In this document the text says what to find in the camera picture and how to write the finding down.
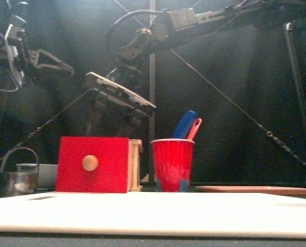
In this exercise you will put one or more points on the white container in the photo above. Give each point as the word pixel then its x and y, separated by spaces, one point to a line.
pixel 47 175

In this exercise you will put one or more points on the metal corner bracket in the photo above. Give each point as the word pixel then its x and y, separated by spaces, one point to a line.
pixel 146 178

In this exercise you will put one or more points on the red plastic cup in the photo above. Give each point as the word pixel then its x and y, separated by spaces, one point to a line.
pixel 171 164

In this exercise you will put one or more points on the small metal pot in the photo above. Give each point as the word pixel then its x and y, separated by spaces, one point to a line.
pixel 21 183

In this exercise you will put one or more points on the brown wooden plate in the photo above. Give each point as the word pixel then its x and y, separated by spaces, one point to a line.
pixel 262 190

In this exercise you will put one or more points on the white cutting board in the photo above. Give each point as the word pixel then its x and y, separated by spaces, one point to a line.
pixel 159 215

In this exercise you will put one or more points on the grey metal frame tube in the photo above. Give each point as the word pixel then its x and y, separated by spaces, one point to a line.
pixel 296 80

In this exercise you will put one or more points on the vertical metal frame pole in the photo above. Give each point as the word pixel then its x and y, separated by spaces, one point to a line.
pixel 152 144

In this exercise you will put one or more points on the wooden box with red face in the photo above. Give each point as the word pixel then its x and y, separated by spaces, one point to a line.
pixel 103 180

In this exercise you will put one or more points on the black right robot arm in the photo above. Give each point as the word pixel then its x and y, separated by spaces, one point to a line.
pixel 254 13

